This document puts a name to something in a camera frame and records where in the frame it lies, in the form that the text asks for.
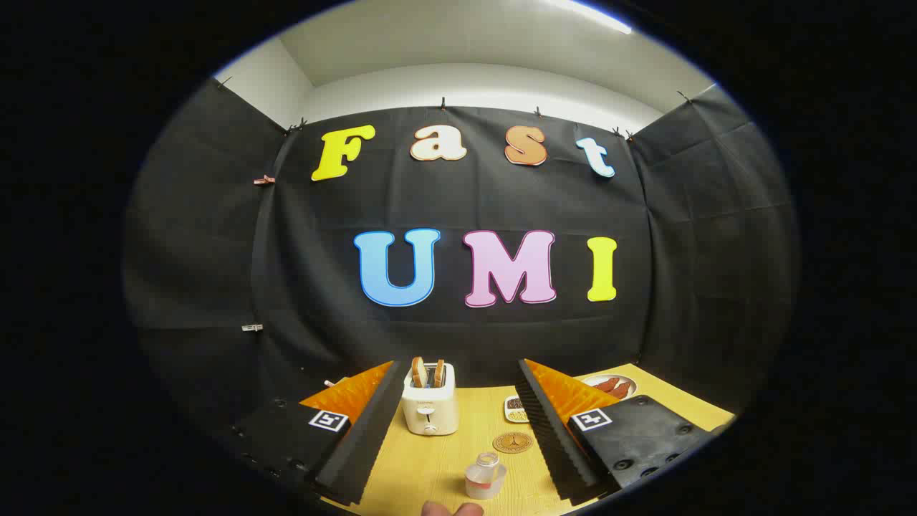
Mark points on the black backdrop cloth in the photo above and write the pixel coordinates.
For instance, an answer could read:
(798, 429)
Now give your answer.
(501, 337)

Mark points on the divided white dish with grains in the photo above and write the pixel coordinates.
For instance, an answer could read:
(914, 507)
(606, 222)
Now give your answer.
(514, 408)

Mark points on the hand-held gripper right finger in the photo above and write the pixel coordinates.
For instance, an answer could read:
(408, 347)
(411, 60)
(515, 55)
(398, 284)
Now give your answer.
(555, 437)

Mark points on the bread slice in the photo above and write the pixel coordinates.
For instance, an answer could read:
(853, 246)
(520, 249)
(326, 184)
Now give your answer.
(418, 373)
(438, 373)

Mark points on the pink cloth clip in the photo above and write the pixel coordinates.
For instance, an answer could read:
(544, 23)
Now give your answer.
(263, 180)

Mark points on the white toaster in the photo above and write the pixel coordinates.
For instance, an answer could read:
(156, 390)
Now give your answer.
(430, 408)

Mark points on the round white plate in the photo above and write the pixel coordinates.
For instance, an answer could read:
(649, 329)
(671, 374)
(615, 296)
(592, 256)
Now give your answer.
(609, 377)

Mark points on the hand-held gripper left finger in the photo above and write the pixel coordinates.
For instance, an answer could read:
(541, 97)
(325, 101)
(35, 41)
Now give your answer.
(365, 437)

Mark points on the round cork coaster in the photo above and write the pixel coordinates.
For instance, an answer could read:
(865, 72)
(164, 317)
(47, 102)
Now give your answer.
(512, 442)

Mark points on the wooden table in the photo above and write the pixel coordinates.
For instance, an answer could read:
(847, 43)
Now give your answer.
(430, 466)

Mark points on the red meat piece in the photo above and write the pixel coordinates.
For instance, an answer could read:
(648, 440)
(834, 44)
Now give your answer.
(607, 385)
(620, 390)

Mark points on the clear juice bottle pink label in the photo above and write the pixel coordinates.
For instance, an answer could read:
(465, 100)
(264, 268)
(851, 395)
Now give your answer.
(483, 476)

